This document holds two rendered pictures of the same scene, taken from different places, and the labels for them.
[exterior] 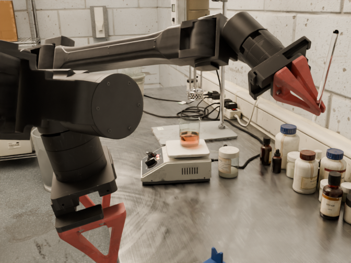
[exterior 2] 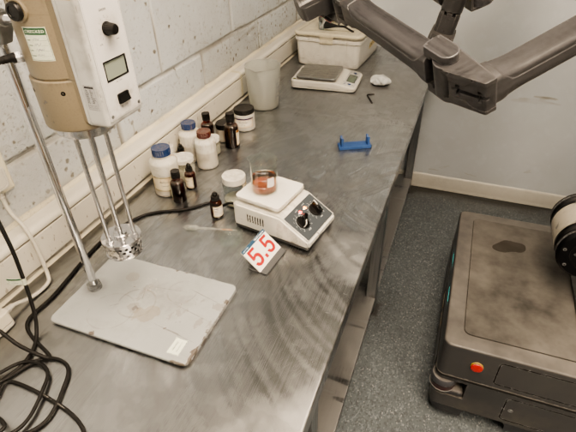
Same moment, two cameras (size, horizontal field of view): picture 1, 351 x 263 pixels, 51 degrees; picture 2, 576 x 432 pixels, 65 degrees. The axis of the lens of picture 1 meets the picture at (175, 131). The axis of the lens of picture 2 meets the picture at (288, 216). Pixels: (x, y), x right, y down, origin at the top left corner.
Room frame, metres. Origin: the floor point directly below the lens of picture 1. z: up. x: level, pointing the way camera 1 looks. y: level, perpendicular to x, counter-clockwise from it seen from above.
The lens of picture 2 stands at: (1.70, 0.52, 1.41)
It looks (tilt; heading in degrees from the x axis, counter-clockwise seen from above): 36 degrees down; 216
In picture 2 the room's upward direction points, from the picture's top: 2 degrees counter-clockwise
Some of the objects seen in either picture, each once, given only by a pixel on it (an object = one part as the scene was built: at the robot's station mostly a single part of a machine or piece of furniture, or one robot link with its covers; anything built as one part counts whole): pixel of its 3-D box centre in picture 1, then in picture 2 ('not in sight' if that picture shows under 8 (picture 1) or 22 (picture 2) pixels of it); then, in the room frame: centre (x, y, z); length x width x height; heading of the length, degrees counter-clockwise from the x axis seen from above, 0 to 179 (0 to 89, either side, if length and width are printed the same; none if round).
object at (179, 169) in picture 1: (178, 162); (280, 209); (1.00, -0.01, 0.79); 0.22 x 0.13 x 0.08; 94
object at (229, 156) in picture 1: (228, 162); (235, 189); (1.00, -0.16, 0.79); 0.06 x 0.06 x 0.08
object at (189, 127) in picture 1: (190, 133); (262, 175); (1.02, -0.04, 0.88); 0.07 x 0.06 x 0.08; 110
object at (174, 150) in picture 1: (186, 147); (270, 190); (1.01, -0.03, 0.83); 0.12 x 0.12 x 0.01; 4
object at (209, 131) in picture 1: (192, 132); (146, 303); (1.37, -0.07, 0.76); 0.30 x 0.20 x 0.01; 105
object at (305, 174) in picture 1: (305, 171); (206, 147); (0.90, -0.35, 0.80); 0.06 x 0.06 x 0.11
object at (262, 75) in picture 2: not in sight; (264, 84); (0.45, -0.48, 0.82); 0.18 x 0.13 x 0.15; 21
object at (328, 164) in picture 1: (332, 170); (190, 140); (0.89, -0.42, 0.81); 0.06 x 0.06 x 0.11
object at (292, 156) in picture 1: (296, 165); (184, 166); (0.98, -0.35, 0.78); 0.06 x 0.06 x 0.07
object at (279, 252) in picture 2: not in sight; (264, 251); (1.13, 0.04, 0.77); 0.09 x 0.06 x 0.04; 8
